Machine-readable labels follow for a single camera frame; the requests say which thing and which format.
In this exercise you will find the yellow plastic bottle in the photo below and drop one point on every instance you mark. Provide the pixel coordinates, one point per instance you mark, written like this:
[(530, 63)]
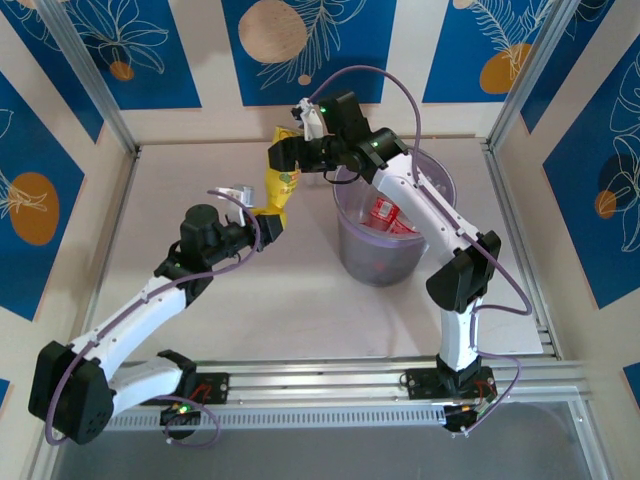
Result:
[(282, 192)]

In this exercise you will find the grey mesh bin purple rim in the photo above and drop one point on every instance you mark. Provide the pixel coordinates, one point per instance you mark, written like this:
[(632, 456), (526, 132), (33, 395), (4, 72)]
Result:
[(380, 260)]

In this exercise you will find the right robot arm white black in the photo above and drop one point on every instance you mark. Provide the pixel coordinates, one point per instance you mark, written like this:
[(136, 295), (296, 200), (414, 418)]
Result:
[(420, 207)]

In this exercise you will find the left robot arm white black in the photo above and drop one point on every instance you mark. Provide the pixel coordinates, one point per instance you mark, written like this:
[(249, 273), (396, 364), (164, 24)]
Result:
[(130, 315)]

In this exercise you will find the grey acrylic panel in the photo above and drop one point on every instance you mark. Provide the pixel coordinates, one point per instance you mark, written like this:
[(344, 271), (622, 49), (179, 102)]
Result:
[(320, 457)]

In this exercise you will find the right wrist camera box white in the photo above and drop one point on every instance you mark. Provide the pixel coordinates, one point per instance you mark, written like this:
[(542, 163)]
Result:
[(310, 120)]

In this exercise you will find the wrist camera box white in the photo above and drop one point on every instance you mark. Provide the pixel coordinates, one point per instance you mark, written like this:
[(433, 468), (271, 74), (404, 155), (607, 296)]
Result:
[(244, 195), (310, 120)]

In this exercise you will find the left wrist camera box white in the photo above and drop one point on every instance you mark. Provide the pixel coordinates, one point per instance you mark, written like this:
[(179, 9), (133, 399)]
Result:
[(244, 195)]

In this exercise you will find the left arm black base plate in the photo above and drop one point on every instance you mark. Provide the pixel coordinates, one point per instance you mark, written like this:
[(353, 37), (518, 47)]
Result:
[(215, 387)]

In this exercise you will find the aluminium rail beam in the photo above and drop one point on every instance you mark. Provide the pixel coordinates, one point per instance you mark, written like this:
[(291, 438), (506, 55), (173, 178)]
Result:
[(310, 385)]

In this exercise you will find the aluminium frame post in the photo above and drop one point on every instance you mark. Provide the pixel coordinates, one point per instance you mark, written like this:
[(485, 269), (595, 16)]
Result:
[(530, 75), (90, 75)]

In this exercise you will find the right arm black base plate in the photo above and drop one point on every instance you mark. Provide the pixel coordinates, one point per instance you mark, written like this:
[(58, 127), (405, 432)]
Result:
[(420, 382)]

